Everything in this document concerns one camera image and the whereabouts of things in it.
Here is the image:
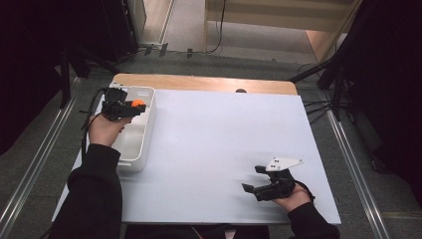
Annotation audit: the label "black tripod stand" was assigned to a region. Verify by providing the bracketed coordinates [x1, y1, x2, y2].
[58, 42, 121, 110]

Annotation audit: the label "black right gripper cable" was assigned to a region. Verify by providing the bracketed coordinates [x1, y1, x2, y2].
[293, 179, 317, 202]

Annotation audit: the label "black metal stand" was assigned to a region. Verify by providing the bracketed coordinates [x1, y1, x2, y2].
[288, 49, 347, 122]

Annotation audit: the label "metal floor rail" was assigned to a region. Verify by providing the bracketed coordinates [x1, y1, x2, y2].
[0, 77, 83, 239]
[322, 108, 392, 239]

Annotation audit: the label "person's right hand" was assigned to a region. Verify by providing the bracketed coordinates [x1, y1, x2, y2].
[272, 183, 313, 213]

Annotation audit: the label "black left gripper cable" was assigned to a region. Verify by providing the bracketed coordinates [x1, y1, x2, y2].
[80, 87, 110, 162]

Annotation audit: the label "white plastic bin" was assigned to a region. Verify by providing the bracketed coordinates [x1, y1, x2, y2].
[108, 85, 157, 173]

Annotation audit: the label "black floor cables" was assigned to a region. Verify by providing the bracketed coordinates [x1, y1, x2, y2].
[302, 99, 333, 126]

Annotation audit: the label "black cabinet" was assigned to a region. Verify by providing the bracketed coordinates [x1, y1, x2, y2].
[99, 0, 140, 65]

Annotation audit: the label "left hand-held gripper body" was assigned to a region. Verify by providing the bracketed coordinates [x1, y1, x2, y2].
[101, 83, 134, 121]

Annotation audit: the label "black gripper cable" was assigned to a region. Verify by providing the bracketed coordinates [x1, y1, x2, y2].
[293, 179, 317, 202]
[80, 87, 110, 162]

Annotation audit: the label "person's left hand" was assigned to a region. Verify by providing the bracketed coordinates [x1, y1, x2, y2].
[87, 114, 134, 148]

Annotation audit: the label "white board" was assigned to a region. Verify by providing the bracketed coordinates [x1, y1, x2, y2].
[52, 89, 342, 226]

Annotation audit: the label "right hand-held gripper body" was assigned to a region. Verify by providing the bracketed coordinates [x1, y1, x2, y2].
[253, 156, 305, 202]

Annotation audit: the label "hanging black cable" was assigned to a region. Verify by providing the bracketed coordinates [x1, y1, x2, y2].
[202, 0, 228, 55]

